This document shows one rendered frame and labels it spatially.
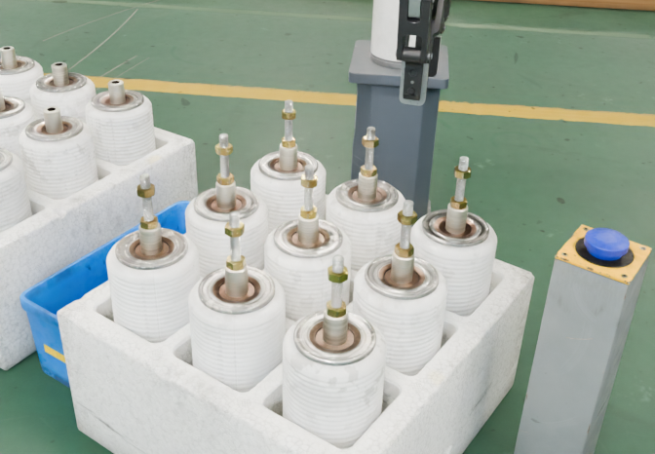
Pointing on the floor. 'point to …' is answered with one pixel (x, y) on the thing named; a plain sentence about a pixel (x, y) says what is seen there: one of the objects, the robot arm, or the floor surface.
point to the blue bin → (49, 359)
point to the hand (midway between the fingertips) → (419, 74)
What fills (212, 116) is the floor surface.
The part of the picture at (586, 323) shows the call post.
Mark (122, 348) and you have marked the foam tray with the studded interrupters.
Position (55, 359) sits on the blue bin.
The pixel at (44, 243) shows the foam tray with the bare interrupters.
